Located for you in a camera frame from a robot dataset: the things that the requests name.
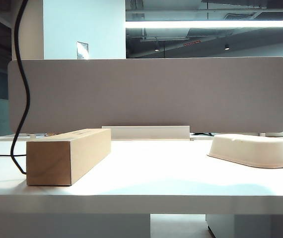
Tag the black ceiling spotlight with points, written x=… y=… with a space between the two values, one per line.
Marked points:
x=227 y=47
x=156 y=49

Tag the white desk support panel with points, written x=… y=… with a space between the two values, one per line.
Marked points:
x=69 y=226

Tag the white pulp tray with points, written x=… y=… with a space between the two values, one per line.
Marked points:
x=250 y=151

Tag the long brown cardboard box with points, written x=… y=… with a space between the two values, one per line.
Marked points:
x=49 y=163

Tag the grey fabric desk divider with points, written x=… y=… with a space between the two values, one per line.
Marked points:
x=156 y=94

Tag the framed wall notice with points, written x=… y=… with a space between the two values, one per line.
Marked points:
x=83 y=50

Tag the red lit ceiling sign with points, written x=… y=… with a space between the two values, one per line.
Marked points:
x=192 y=43

